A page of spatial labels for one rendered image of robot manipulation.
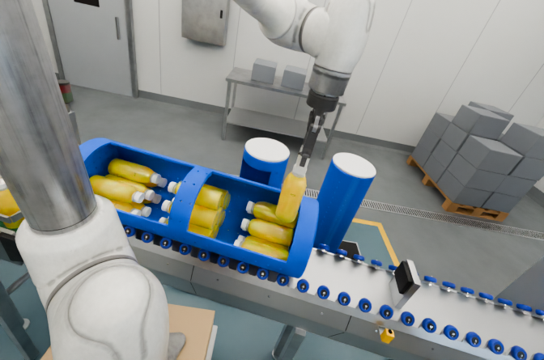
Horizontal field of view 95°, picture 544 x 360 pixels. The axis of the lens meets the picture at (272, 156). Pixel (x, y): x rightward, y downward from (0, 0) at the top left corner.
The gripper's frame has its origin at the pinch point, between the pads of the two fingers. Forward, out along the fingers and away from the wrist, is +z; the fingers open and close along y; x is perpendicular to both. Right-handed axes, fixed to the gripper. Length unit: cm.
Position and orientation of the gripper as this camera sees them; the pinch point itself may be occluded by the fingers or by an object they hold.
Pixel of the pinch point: (302, 161)
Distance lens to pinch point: 71.3
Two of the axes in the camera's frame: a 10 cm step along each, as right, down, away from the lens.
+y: 1.9, -4.7, 8.6
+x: -9.6, -2.8, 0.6
